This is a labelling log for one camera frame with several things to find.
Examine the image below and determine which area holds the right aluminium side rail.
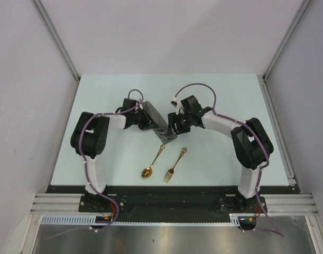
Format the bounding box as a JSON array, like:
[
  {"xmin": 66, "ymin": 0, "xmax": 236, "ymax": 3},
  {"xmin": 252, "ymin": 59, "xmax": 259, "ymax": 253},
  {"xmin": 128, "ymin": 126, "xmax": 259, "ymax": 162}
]
[{"xmin": 257, "ymin": 75, "xmax": 298, "ymax": 186}]

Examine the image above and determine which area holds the aluminium frame post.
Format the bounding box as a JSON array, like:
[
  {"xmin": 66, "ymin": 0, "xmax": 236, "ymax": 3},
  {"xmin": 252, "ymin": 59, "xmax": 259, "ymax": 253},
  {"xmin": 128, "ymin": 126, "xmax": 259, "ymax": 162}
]
[
  {"xmin": 262, "ymin": 0, "xmax": 313, "ymax": 82},
  {"xmin": 31, "ymin": 0, "xmax": 81, "ymax": 83}
]

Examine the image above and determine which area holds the gold fork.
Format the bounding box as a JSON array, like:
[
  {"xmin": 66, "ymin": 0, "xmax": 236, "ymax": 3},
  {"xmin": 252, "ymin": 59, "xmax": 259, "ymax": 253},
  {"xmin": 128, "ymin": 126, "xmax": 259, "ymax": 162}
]
[{"xmin": 163, "ymin": 148, "xmax": 187, "ymax": 183}]

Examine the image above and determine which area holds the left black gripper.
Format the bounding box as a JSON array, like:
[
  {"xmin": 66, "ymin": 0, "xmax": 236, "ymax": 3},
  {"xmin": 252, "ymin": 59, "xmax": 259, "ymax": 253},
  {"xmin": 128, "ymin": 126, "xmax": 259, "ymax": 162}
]
[{"xmin": 130, "ymin": 107, "xmax": 158, "ymax": 131}]

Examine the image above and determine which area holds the gold spoon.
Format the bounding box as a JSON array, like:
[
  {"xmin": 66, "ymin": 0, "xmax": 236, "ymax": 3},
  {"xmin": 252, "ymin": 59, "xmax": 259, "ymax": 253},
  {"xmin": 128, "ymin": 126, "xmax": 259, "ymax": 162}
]
[{"xmin": 141, "ymin": 144, "xmax": 166, "ymax": 179}]

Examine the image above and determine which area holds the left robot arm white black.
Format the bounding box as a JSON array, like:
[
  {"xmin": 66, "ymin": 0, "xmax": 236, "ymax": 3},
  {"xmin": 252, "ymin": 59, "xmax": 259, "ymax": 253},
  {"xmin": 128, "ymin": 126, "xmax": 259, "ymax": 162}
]
[{"xmin": 70, "ymin": 98, "xmax": 154, "ymax": 212}]

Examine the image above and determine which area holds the front aluminium frame rail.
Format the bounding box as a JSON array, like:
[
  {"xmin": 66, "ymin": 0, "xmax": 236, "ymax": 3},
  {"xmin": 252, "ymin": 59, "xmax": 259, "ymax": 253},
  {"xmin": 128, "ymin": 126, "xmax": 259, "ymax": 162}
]
[{"xmin": 30, "ymin": 194, "xmax": 319, "ymax": 216}]

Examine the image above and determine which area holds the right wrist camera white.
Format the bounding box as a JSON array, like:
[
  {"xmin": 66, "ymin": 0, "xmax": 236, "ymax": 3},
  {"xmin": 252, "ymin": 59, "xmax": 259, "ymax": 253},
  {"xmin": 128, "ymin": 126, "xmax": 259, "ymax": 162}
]
[{"xmin": 171, "ymin": 97, "xmax": 184, "ymax": 115}]

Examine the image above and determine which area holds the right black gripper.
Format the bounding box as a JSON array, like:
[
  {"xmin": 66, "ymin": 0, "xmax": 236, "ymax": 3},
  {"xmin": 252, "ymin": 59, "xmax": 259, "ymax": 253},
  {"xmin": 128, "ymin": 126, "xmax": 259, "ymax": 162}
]
[{"xmin": 167, "ymin": 111, "xmax": 193, "ymax": 137}]

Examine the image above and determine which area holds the right aluminium frame post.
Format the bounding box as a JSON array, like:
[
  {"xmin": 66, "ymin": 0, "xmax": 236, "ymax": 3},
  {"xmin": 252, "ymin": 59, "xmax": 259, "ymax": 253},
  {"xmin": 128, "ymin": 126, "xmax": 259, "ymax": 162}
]
[{"xmin": 262, "ymin": 0, "xmax": 313, "ymax": 82}]

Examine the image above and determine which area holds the left aluminium frame post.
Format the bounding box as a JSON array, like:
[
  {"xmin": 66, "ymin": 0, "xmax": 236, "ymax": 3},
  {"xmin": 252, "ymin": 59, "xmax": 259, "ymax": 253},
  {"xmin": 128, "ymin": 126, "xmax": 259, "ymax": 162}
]
[{"xmin": 31, "ymin": 0, "xmax": 81, "ymax": 83}]

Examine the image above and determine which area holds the white slotted cable duct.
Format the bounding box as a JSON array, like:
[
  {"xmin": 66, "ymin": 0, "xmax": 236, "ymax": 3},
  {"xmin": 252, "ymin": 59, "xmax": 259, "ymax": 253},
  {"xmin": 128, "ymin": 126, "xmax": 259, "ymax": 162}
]
[{"xmin": 41, "ymin": 213, "xmax": 257, "ymax": 228}]

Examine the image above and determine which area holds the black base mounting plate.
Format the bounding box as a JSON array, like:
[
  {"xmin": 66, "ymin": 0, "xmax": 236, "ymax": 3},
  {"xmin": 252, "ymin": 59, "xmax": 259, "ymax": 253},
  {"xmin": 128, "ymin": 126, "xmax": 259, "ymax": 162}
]
[{"xmin": 47, "ymin": 185, "xmax": 300, "ymax": 223}]

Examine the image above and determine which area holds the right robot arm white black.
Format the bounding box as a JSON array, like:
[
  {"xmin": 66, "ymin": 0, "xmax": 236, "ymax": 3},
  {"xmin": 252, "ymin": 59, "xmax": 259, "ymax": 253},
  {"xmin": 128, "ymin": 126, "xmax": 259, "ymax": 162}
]
[{"xmin": 168, "ymin": 95, "xmax": 274, "ymax": 212}]

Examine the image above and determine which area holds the grey cloth napkin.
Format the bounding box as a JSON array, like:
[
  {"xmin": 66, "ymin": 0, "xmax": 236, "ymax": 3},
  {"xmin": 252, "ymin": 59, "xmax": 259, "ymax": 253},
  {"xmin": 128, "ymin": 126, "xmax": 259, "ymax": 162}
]
[{"xmin": 142, "ymin": 101, "xmax": 177, "ymax": 144}]

